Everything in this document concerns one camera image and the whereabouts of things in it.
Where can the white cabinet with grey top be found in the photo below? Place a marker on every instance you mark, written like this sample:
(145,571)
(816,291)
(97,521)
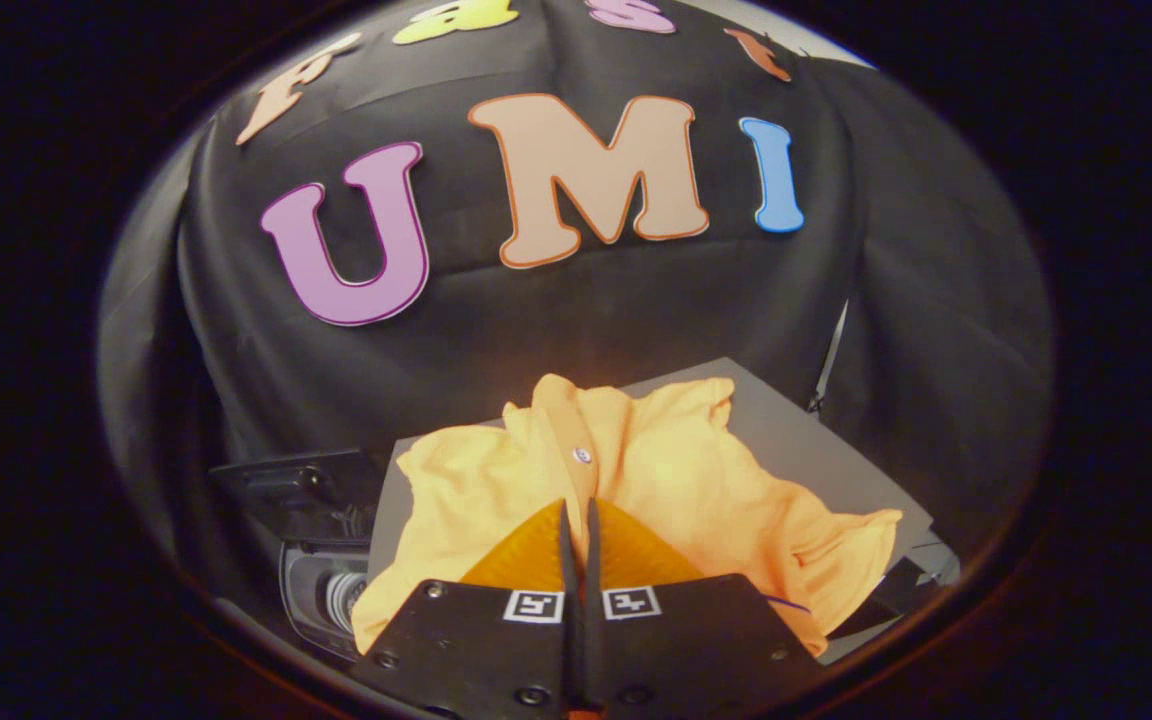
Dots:
(806,450)

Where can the black backdrop cloth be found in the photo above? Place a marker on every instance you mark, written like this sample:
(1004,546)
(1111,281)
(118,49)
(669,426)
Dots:
(536,320)

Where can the orange shirt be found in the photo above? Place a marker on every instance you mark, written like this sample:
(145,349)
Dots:
(686,470)

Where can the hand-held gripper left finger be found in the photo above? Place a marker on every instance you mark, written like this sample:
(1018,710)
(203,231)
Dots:
(496,650)

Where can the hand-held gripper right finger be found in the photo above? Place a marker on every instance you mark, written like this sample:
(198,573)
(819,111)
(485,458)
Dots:
(686,650)

